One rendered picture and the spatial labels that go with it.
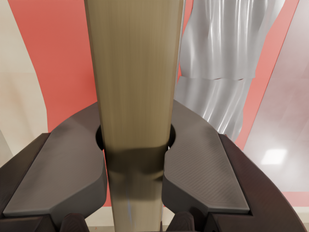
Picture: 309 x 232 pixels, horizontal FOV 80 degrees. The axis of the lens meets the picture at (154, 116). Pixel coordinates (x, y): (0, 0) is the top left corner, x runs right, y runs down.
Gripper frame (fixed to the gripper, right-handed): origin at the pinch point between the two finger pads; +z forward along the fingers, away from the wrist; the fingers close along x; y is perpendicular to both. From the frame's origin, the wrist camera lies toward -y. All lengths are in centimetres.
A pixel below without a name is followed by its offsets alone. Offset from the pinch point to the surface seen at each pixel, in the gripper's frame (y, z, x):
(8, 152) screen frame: 9.3, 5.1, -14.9
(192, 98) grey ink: 2.2, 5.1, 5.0
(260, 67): -0.9, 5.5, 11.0
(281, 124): 5.3, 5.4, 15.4
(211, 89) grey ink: 1.0, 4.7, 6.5
